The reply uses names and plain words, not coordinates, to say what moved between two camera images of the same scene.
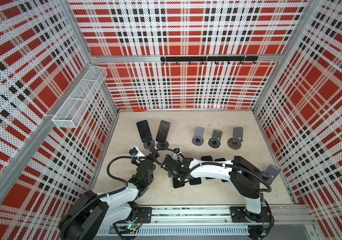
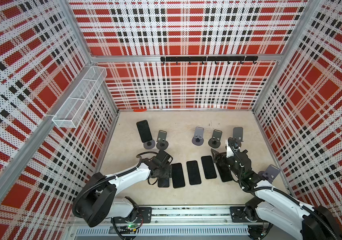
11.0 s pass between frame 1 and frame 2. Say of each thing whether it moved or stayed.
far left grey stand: stayed
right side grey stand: stayed
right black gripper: moved
